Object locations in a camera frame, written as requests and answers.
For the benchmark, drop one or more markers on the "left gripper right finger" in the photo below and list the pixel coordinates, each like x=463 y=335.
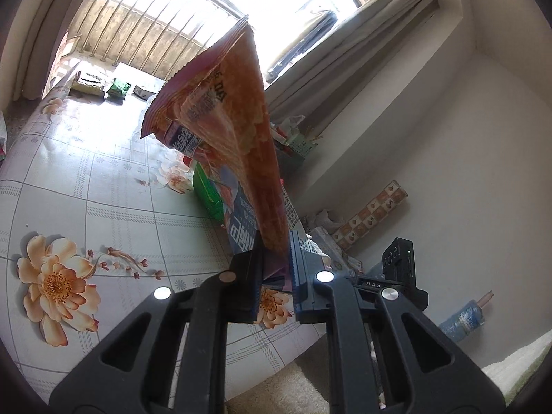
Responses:
x=385 y=354

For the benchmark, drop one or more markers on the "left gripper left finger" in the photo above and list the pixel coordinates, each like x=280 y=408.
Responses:
x=169 y=354

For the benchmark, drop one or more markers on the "blue white carton box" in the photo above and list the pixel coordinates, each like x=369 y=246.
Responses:
x=241 y=225

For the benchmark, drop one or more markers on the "green chip bag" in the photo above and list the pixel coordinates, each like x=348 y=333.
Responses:
x=208 y=195

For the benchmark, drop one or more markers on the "orange snack bag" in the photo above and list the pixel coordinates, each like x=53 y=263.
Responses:
x=214 y=111

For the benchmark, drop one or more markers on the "patterned paper roll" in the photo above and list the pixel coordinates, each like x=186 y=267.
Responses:
x=370 y=215

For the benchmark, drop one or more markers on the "blue water jug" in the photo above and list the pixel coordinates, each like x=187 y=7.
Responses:
x=467 y=320

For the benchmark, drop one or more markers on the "floral plastic tablecloth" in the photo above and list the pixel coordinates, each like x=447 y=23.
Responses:
x=81 y=185

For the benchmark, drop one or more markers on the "green plastic storage basket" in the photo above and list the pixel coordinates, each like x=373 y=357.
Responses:
x=299 y=144

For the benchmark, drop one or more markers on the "beige curtain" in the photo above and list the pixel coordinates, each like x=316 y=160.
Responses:
x=332 y=73

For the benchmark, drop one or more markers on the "small green snack packet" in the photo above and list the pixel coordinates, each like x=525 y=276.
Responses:
x=118 y=89

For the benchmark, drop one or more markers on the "yellow-green snack packet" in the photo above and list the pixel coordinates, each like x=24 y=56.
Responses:
x=88 y=84

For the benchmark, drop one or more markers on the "metal balcony railing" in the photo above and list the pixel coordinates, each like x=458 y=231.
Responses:
x=157 y=37

